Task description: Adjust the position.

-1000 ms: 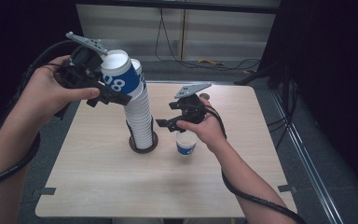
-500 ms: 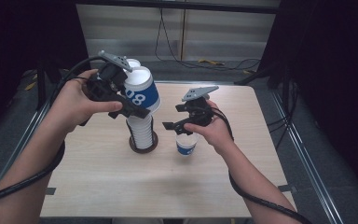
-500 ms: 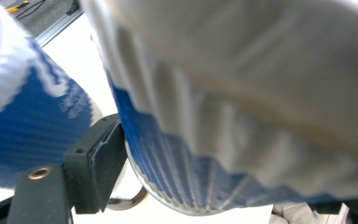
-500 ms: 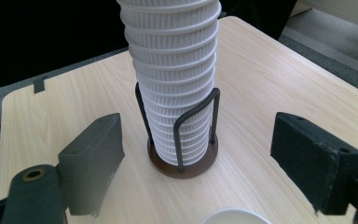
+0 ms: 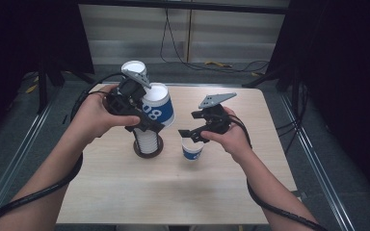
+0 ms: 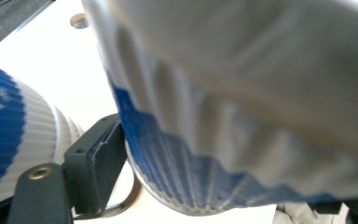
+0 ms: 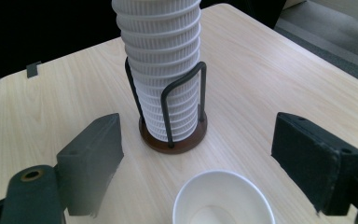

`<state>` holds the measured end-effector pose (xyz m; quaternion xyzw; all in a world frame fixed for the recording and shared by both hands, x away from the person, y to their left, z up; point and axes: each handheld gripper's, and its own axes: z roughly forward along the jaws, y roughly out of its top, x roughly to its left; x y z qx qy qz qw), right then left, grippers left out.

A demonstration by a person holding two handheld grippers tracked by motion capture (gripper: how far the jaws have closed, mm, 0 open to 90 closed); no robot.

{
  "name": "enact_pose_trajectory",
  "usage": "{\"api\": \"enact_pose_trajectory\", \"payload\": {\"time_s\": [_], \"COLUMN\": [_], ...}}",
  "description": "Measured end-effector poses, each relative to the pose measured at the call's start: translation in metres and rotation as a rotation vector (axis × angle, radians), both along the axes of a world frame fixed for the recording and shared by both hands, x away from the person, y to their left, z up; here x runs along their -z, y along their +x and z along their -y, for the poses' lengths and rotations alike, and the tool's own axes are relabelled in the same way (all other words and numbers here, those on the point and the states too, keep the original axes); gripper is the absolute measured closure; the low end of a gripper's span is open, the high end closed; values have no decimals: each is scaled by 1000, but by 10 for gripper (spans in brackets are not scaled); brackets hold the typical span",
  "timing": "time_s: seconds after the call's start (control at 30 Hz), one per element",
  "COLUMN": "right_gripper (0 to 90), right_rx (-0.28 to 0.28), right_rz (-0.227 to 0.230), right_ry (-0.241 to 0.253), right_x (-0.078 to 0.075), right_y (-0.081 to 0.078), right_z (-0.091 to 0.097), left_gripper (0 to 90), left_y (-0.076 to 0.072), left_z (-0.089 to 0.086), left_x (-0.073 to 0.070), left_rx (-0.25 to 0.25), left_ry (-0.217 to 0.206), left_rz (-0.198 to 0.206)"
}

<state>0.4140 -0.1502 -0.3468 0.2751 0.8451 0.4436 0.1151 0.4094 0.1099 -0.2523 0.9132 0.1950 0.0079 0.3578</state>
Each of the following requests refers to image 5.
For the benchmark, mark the black overhead beam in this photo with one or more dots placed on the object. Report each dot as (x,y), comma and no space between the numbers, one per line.
(205,6)

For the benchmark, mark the small yellow floor scrap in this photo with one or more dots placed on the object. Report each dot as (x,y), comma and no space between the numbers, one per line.
(31,89)

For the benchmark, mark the stack of paper cups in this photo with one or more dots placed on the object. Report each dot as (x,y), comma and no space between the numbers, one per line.
(146,142)

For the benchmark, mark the person's right hand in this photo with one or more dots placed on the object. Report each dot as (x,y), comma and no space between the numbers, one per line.
(234,139)

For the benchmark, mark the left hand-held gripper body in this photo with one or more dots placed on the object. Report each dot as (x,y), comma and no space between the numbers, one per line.
(125,97)

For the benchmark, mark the black metal stand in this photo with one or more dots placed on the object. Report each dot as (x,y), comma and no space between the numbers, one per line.
(263,78)
(41,96)

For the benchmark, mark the person's left hand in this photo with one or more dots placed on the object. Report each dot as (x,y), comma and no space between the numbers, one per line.
(96,117)

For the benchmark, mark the brown round dish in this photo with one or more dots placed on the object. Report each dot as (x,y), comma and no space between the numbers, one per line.
(148,156)

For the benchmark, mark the dark curtain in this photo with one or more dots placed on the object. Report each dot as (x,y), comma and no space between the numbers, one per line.
(350,64)
(29,38)

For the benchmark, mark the blue white paper cup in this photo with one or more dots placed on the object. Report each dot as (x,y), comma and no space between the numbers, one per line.
(192,154)
(160,109)

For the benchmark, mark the yellow tape strip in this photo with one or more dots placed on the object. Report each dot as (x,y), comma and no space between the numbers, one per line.
(218,64)

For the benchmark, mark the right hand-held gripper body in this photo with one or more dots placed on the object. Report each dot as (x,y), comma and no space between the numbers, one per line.
(216,118)

